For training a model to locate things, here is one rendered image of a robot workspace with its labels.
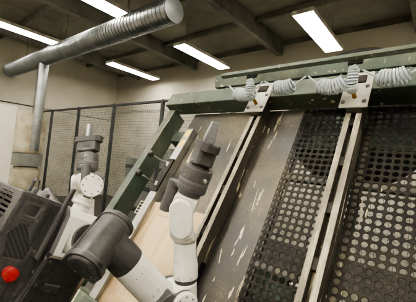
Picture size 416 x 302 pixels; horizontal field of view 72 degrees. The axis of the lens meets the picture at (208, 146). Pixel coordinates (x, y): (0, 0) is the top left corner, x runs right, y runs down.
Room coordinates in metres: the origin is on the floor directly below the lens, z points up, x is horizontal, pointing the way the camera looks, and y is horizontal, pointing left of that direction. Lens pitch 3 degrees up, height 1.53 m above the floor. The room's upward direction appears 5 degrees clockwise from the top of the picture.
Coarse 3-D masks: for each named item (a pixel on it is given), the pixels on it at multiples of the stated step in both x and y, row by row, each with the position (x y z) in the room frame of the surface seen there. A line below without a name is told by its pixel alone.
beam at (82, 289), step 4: (80, 288) 1.35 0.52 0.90; (84, 288) 1.41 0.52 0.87; (80, 292) 1.30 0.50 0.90; (84, 292) 1.30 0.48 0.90; (88, 292) 1.36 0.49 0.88; (76, 296) 1.30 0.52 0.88; (80, 296) 1.29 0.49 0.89; (84, 296) 1.28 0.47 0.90; (88, 296) 1.27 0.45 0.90; (72, 300) 1.30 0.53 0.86; (76, 300) 1.29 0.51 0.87; (80, 300) 1.28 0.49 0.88; (84, 300) 1.26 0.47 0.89; (88, 300) 1.25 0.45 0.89; (92, 300) 1.24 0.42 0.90; (96, 300) 1.26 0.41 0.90
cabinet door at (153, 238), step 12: (156, 204) 1.44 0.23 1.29; (156, 216) 1.40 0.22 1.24; (168, 216) 1.35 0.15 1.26; (144, 228) 1.38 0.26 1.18; (156, 228) 1.35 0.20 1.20; (168, 228) 1.31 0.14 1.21; (144, 240) 1.34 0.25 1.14; (156, 240) 1.31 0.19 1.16; (168, 240) 1.27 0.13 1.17; (144, 252) 1.30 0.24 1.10; (156, 252) 1.26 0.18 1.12; (168, 252) 1.23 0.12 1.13; (156, 264) 1.22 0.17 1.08; (168, 264) 1.19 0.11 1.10; (108, 288) 1.28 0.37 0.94; (120, 288) 1.25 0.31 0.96; (108, 300) 1.24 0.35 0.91; (120, 300) 1.21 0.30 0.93; (132, 300) 1.18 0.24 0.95
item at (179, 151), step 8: (192, 136) 1.63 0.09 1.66; (184, 144) 1.59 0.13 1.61; (176, 152) 1.58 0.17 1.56; (184, 152) 1.60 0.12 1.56; (176, 160) 1.56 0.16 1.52; (176, 168) 1.56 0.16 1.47; (168, 176) 1.52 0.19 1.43; (152, 192) 1.48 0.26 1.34; (160, 192) 1.49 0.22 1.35; (152, 200) 1.45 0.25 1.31; (144, 208) 1.44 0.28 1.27; (136, 216) 1.43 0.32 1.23; (144, 216) 1.42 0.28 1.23; (136, 224) 1.40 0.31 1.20; (136, 232) 1.39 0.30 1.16; (104, 280) 1.29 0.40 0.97; (96, 288) 1.28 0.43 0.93; (104, 288) 1.28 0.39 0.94; (96, 296) 1.26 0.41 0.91
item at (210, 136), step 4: (212, 124) 0.81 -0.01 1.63; (216, 124) 0.81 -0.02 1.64; (212, 128) 0.81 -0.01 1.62; (216, 128) 0.81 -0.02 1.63; (208, 132) 0.81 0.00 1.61; (212, 132) 0.81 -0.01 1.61; (216, 132) 0.81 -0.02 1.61; (208, 136) 0.81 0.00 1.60; (212, 136) 0.81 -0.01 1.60; (204, 140) 0.81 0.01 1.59; (208, 140) 0.81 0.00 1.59; (212, 140) 0.81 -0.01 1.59
